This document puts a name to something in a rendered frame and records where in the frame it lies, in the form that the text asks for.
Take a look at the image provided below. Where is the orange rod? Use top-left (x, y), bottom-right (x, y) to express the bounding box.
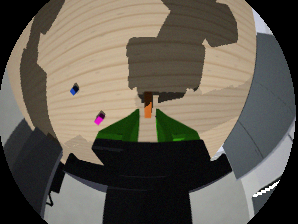
top-left (144, 91), bottom-right (152, 118)

